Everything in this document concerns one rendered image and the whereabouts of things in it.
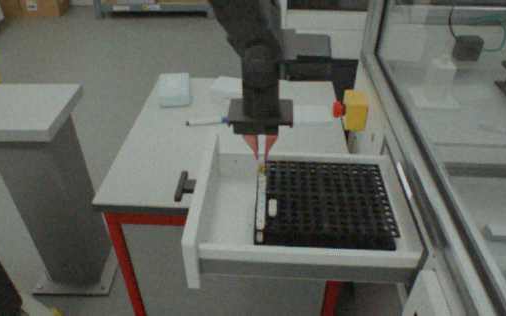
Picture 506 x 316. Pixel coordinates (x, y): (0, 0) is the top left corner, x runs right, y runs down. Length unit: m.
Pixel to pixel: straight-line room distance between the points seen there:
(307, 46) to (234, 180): 0.35
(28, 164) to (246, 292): 0.77
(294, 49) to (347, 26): 0.85
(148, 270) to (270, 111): 0.62
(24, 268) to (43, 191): 0.57
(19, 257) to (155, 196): 1.18
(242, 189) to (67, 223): 0.87
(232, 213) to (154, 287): 0.47
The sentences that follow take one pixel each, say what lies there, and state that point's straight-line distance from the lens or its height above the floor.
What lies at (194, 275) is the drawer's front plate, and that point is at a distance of 0.63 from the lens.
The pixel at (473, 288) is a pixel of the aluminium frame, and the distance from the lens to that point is 0.50.
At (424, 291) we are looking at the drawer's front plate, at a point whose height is 0.92.
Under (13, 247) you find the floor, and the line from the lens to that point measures 2.06.
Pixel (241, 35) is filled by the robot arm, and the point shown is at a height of 1.19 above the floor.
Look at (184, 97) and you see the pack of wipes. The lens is 1.21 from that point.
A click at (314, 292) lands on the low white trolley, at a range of 1.10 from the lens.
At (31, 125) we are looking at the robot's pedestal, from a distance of 1.27.
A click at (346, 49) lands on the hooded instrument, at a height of 0.84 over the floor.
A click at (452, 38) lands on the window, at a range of 0.61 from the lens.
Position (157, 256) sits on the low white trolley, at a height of 0.57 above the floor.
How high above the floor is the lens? 1.35
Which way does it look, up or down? 37 degrees down
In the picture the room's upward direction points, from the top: straight up
